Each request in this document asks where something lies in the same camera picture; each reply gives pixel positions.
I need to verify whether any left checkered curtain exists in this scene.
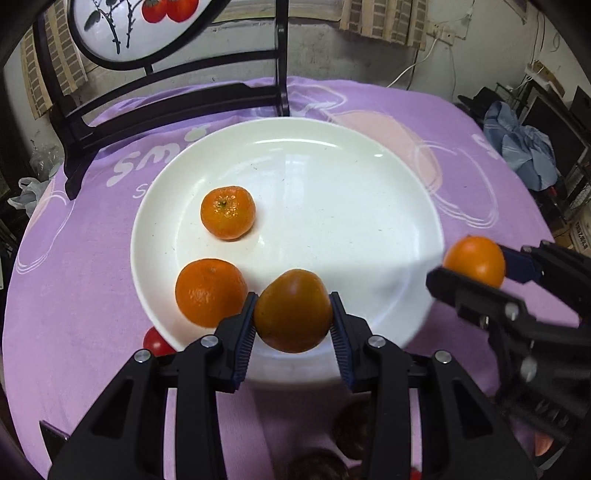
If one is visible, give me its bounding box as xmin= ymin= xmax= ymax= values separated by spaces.
xmin=20 ymin=1 xmax=94 ymax=119

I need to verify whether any white power cable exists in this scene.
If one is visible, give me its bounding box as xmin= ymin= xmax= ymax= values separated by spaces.
xmin=385 ymin=27 xmax=445 ymax=90

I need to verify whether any dark orange persimmon tomato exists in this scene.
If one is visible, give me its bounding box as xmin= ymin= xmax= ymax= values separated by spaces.
xmin=253 ymin=269 xmax=332 ymax=354

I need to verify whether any red fruit at bottom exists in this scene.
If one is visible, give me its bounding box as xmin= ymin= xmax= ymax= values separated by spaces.
xmin=410 ymin=468 xmax=422 ymax=480

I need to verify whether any dark brown dried fruit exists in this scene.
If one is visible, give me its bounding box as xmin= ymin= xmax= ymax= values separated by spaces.
xmin=287 ymin=449 xmax=349 ymax=480

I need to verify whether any bright orange mandarin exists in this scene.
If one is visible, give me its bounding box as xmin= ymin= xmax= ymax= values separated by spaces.
xmin=200 ymin=186 xmax=256 ymax=241

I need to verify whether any dark orange mandarin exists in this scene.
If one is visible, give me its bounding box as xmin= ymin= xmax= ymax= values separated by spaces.
xmin=174 ymin=258 xmax=249 ymax=329

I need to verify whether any red cherry tomato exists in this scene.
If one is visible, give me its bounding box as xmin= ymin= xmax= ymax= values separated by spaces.
xmin=142 ymin=327 xmax=176 ymax=357

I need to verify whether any smooth orange tomato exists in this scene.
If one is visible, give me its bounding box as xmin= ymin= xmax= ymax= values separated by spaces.
xmin=443 ymin=236 xmax=506 ymax=288

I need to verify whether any checkered curtain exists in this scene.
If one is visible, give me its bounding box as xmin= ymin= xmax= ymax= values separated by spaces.
xmin=20 ymin=1 xmax=94 ymax=119
xmin=339 ymin=0 xmax=429 ymax=50

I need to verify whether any right checkered curtain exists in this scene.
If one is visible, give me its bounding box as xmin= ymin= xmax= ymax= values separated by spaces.
xmin=339 ymin=0 xmax=429 ymax=50

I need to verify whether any white plastic bag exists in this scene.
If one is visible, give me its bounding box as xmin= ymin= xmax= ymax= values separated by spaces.
xmin=7 ymin=177 xmax=54 ymax=219

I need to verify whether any blue clothes pile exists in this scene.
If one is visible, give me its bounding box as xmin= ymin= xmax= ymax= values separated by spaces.
xmin=483 ymin=101 xmax=559 ymax=192

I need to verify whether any white oval plate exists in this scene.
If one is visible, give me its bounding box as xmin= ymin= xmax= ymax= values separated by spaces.
xmin=130 ymin=116 xmax=446 ymax=387

